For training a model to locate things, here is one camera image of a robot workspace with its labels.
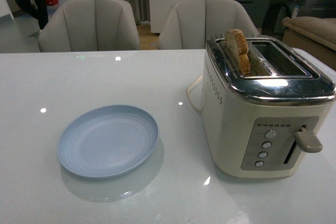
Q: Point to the left grey upholstered chair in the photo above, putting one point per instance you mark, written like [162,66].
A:
[90,25]

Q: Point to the beige sofa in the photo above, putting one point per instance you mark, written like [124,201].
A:
[313,35]

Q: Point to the cream two-slot toaster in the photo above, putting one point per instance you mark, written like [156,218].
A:
[261,124]

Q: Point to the grey upholstered chair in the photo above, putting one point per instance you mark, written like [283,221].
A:
[90,25]
[190,23]

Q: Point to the right grey upholstered chair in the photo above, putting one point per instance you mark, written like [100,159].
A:
[190,23]

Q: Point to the slice of brown bread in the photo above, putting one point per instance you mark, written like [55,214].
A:
[236,42]

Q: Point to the light blue round plate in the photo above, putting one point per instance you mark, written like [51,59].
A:
[108,141]

